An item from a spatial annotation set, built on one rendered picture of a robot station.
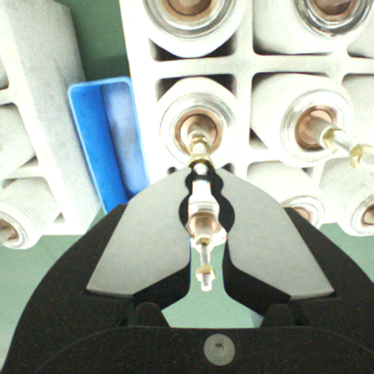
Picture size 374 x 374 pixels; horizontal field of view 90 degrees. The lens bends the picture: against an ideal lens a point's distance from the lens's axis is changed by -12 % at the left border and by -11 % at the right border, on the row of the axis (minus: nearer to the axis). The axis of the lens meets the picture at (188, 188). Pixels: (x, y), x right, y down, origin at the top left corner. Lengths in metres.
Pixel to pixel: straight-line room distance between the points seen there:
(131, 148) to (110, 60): 0.18
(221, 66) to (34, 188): 0.33
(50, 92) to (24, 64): 0.06
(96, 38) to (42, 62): 0.14
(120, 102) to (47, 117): 0.17
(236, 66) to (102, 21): 0.30
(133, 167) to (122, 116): 0.12
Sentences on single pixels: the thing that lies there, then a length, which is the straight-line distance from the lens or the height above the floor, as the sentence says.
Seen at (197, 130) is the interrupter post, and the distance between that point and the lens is 0.18.
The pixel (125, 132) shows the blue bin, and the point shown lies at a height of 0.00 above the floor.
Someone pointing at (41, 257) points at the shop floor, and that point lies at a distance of 0.91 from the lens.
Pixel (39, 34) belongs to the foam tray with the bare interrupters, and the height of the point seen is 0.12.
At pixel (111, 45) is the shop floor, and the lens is 0.48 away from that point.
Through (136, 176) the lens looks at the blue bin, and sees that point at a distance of 0.53.
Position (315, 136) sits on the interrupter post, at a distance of 0.22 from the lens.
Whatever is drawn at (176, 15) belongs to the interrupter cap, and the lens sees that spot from 0.21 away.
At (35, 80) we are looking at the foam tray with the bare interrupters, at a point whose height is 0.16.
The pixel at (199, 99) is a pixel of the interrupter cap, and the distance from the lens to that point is 0.20.
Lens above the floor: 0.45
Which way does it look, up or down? 59 degrees down
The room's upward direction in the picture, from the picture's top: 178 degrees counter-clockwise
